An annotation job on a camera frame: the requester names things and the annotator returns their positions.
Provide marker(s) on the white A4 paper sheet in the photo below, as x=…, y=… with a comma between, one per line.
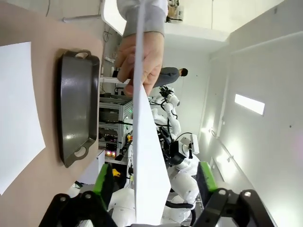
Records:
x=19, y=106
x=146, y=153

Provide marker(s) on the white background robot arms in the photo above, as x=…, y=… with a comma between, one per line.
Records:
x=174, y=123

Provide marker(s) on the yellow black handheld device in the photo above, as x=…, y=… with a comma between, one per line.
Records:
x=116, y=172

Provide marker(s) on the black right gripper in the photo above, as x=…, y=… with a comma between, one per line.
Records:
x=176, y=153

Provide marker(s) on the right arm white camera box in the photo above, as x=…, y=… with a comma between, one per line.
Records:
x=193, y=144

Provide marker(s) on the brown plastic serving tray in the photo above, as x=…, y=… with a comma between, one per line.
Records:
x=75, y=106

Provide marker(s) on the white power strip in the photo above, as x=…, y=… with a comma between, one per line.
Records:
x=109, y=59

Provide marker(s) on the background person in grey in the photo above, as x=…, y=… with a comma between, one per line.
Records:
x=168, y=76

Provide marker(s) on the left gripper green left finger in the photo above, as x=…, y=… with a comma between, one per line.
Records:
x=105, y=186

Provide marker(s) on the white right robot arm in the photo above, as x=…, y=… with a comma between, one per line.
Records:
x=187, y=186

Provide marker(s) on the person's right forearm white sleeve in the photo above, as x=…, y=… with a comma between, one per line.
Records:
x=154, y=21

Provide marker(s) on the white table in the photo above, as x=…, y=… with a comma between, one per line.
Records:
x=113, y=14

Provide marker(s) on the person's right hand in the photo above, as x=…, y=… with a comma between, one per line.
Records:
x=152, y=59

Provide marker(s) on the aluminium frame rack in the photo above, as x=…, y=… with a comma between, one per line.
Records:
x=113, y=104

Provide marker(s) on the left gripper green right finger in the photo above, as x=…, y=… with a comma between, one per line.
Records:
x=204, y=182

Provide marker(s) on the rectangular ceiling light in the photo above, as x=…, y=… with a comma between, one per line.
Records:
x=249, y=104

